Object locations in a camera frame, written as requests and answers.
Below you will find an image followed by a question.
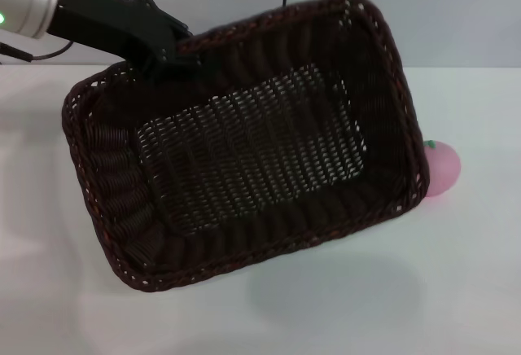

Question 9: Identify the pink toy peach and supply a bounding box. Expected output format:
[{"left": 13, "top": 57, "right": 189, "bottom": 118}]
[{"left": 422, "top": 139, "right": 462, "bottom": 199}]

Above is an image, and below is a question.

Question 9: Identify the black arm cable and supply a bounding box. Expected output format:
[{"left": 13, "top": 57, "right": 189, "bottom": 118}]
[{"left": 0, "top": 40, "right": 73, "bottom": 64}]

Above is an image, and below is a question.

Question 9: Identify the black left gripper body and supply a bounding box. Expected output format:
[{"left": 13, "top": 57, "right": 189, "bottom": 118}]
[{"left": 46, "top": 0, "right": 183, "bottom": 85}]

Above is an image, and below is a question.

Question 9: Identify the dark brown woven basket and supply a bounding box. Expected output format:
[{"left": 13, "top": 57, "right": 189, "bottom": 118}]
[{"left": 61, "top": 0, "right": 431, "bottom": 294}]

